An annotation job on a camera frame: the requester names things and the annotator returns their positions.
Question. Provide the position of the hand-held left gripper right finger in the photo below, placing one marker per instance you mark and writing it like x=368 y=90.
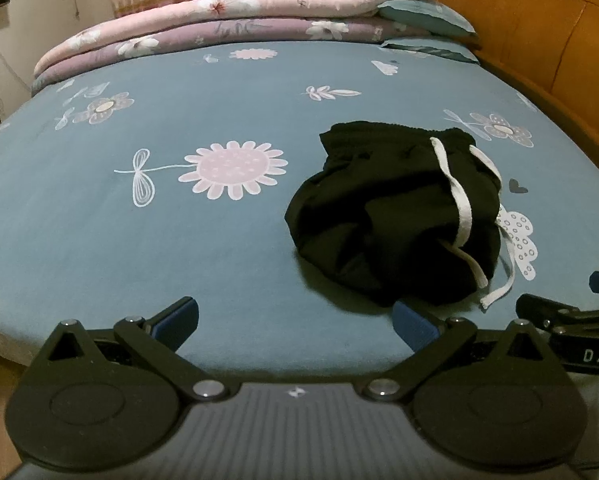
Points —
x=412 y=327

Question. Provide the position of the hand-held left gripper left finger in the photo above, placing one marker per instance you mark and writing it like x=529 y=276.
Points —
x=179 y=317

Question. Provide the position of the bed with blue floral sheet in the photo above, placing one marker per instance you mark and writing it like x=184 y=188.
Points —
x=179 y=250

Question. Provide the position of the flat teal pillow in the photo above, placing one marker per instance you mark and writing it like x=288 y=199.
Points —
x=429 y=50

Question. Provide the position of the purple floral quilt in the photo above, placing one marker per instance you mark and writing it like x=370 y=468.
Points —
x=179 y=35

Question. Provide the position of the wooden headboard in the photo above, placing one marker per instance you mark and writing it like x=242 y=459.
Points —
x=529 y=10

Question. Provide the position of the thick teal pillow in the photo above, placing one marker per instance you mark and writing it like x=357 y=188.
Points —
x=429 y=15

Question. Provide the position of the pink floral quilt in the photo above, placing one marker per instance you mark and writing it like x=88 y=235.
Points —
x=229 y=5

